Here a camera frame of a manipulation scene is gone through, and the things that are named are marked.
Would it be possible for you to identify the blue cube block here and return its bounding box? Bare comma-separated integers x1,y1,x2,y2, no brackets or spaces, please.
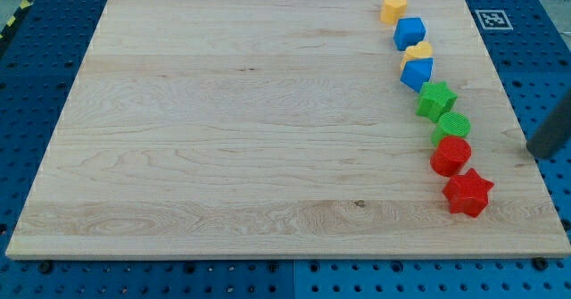
393,17,426,51

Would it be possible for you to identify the yellow hexagon block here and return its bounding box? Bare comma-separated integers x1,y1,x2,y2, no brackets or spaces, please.
379,0,408,25

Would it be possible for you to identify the red star block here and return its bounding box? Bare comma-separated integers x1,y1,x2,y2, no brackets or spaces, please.
443,168,494,218

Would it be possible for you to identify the white fiducial marker tag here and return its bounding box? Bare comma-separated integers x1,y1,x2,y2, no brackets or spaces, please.
475,9,513,30

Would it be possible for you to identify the yellow heart block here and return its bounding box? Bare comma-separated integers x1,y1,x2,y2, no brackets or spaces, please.
400,40,434,71

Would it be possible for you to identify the wooden board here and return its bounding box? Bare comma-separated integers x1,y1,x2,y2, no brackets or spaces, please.
6,0,570,261

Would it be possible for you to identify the red cylinder block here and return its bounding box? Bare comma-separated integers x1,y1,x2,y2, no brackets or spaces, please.
430,136,472,177

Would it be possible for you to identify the green star block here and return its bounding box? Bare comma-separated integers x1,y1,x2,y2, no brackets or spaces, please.
416,81,458,123

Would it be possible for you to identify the blue triangle block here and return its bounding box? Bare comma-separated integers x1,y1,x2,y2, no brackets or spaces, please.
400,57,434,93

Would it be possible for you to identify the green cylinder block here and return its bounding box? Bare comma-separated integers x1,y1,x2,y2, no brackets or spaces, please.
431,112,471,146

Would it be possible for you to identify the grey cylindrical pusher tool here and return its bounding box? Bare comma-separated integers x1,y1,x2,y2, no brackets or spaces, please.
526,91,570,159

